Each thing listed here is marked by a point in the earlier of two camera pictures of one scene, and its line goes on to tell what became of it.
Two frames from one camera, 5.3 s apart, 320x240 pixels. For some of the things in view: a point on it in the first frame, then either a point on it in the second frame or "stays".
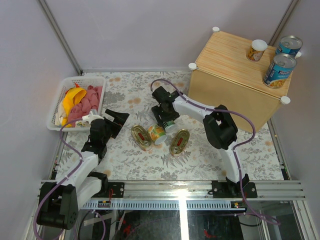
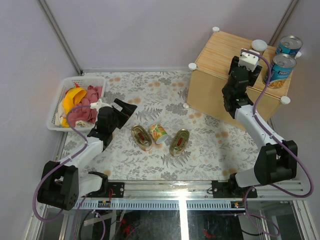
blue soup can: [289, 44] stays
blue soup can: [278, 72] stays
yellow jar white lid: [257, 50] stays
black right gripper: [157, 111] to [254, 75]
